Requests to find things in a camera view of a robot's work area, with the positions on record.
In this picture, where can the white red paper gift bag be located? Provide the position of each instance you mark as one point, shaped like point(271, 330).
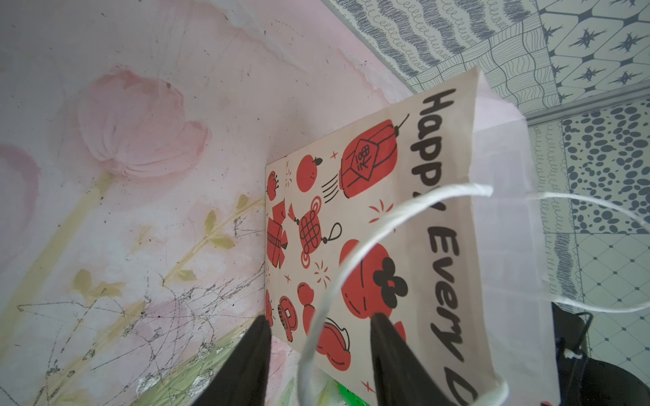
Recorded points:
point(426, 213)

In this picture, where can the green plastic basket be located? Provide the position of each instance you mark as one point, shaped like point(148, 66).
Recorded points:
point(350, 398)

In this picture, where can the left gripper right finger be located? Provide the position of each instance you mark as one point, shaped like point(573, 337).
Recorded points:
point(399, 377)

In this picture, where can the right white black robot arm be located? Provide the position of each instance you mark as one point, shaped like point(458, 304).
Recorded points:
point(584, 380)

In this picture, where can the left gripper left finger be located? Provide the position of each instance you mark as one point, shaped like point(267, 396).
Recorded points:
point(242, 380)

